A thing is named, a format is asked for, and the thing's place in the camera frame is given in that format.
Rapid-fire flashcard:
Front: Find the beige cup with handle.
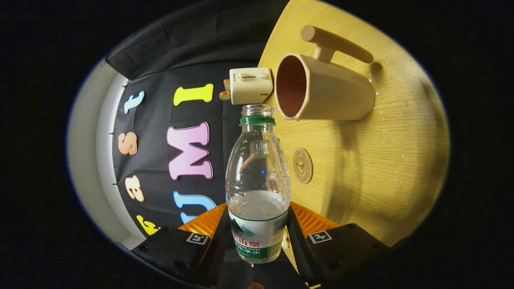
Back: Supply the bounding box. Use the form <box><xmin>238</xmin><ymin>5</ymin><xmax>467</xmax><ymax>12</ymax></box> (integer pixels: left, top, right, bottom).
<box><xmin>274</xmin><ymin>25</ymin><xmax>377</xmax><ymax>122</ymax></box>

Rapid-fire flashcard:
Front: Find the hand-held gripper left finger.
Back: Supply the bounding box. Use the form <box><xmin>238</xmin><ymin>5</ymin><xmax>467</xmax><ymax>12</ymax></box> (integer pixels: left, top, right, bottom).
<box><xmin>131</xmin><ymin>203</ymin><xmax>234</xmax><ymax>287</ymax></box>

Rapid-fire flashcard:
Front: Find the white toaster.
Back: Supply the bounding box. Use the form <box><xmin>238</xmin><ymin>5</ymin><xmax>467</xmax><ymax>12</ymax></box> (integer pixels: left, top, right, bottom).
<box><xmin>229</xmin><ymin>67</ymin><xmax>274</xmax><ymax>106</ymax></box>

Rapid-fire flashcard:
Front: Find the round cork coaster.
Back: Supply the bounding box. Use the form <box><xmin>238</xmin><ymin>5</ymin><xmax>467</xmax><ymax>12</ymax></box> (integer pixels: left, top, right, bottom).
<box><xmin>292</xmin><ymin>147</ymin><xmax>314</xmax><ymax>184</ymax></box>

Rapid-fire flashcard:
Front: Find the black backdrop cloth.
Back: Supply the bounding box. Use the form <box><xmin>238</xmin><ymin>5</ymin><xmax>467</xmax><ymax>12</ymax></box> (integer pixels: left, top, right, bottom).
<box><xmin>104</xmin><ymin>0</ymin><xmax>290</xmax><ymax>237</ymax></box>

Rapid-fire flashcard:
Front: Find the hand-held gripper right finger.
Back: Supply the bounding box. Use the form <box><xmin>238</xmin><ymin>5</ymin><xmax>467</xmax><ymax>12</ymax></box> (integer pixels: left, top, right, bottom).
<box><xmin>283</xmin><ymin>201</ymin><xmax>396</xmax><ymax>287</ymax></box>

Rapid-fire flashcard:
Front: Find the wooden table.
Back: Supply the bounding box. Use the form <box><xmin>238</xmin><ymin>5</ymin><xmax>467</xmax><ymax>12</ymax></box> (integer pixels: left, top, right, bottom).
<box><xmin>257</xmin><ymin>0</ymin><xmax>450</xmax><ymax>247</ymax></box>

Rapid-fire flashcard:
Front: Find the clear plastic juice bottle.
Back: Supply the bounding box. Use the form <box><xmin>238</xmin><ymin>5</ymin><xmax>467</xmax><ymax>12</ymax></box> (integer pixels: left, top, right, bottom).
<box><xmin>225</xmin><ymin>104</ymin><xmax>291</xmax><ymax>265</ymax></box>

